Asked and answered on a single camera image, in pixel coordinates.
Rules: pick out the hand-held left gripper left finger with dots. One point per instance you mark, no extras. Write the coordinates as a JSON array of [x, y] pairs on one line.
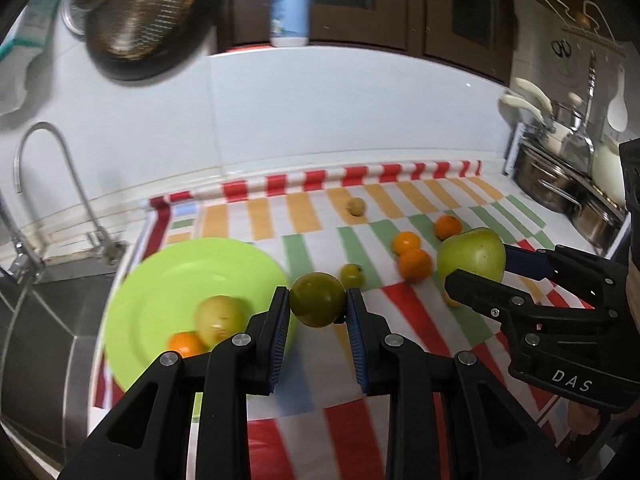
[[280, 332]]

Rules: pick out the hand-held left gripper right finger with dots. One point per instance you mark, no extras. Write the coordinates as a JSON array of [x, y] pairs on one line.
[[357, 342]]

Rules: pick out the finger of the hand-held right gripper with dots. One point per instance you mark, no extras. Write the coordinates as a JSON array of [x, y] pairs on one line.
[[525, 262], [480, 292]]

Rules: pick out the small yellow-green fruit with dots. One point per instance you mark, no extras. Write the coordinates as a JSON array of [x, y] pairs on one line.
[[450, 300]]

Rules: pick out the large green apple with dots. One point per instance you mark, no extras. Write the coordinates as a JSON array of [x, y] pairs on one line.
[[470, 255]]

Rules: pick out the small dark green fruit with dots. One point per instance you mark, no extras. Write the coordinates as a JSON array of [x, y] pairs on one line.
[[317, 299]]

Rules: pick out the orange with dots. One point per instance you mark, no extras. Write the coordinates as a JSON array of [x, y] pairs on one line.
[[182, 344], [415, 265], [446, 226], [406, 242]]

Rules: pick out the green plate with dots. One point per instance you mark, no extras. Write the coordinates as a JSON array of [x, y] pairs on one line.
[[150, 300]]

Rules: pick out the small yellow-brown fruit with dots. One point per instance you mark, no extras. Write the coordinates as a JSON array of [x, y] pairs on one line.
[[356, 206]]

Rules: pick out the person's right hand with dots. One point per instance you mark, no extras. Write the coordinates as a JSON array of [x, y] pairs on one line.
[[585, 417]]

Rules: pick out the yellow-green apple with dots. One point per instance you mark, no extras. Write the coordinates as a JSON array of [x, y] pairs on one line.
[[217, 315]]

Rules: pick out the striped colourful tablecloth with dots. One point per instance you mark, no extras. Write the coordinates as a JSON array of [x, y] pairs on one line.
[[300, 255]]

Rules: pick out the steel pot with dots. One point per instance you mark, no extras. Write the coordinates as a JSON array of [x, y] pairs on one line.
[[542, 180], [597, 222]]

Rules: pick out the white pot rack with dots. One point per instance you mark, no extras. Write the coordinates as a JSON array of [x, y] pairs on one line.
[[515, 150]]

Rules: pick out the cream jug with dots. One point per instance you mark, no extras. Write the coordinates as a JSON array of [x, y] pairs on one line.
[[607, 170]]

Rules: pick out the metal spatula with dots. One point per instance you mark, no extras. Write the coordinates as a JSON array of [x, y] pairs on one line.
[[577, 145]]

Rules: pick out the white rice paddle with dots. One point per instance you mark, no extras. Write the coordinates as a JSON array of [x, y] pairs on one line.
[[617, 110]]

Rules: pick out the black scissors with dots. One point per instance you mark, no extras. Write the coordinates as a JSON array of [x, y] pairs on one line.
[[561, 47]]

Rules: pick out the steel sink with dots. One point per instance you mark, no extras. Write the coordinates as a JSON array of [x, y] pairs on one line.
[[50, 360]]

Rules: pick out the thin gooseneck faucet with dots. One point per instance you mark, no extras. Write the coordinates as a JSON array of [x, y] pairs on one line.
[[75, 180]]

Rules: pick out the chrome kitchen faucet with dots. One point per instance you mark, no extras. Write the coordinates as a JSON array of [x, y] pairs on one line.
[[20, 255]]

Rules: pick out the black frying pan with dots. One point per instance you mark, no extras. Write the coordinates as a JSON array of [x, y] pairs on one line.
[[150, 67]]

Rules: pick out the white pump bottle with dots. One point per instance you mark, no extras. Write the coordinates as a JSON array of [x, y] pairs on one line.
[[290, 5]]

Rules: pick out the brass perforated strainer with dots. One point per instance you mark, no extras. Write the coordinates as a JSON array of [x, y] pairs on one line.
[[135, 15]]

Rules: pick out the round steel steamer plate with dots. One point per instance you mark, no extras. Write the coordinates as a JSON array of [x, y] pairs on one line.
[[72, 17]]

